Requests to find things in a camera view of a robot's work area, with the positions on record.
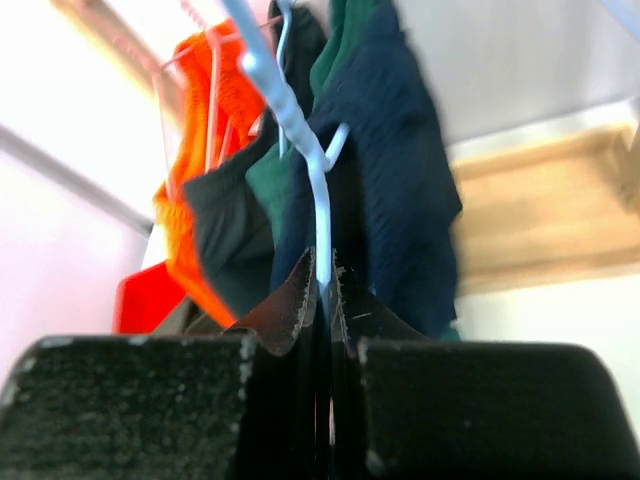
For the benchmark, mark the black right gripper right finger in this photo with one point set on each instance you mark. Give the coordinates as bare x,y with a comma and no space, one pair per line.
409,407

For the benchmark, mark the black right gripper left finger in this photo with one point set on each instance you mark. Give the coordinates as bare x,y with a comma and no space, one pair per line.
239,405

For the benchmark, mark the olive green shorts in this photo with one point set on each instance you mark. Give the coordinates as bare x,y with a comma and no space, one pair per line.
188,319

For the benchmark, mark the navy blue shorts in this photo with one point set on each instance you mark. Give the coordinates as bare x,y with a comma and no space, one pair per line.
393,197

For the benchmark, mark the teal green shorts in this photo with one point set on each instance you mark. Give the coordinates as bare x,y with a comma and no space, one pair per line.
268,178

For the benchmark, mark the blue hanger of navy shorts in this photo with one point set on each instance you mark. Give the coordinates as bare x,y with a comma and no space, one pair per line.
262,69

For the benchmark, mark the blue hanger of teal shorts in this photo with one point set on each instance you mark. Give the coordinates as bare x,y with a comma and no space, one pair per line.
285,7

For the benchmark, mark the dark grey shorts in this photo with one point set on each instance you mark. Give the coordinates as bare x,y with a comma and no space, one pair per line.
233,235

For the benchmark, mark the orange shorts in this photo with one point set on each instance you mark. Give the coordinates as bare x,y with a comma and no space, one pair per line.
182,264

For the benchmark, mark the pink hanger of orange shorts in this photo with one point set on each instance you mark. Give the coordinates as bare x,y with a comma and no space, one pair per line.
219,103

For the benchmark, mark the red plastic tray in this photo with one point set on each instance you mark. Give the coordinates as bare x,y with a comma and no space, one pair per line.
144,299

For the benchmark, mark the wooden clothes rack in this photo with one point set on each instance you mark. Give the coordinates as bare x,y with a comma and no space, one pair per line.
538,206

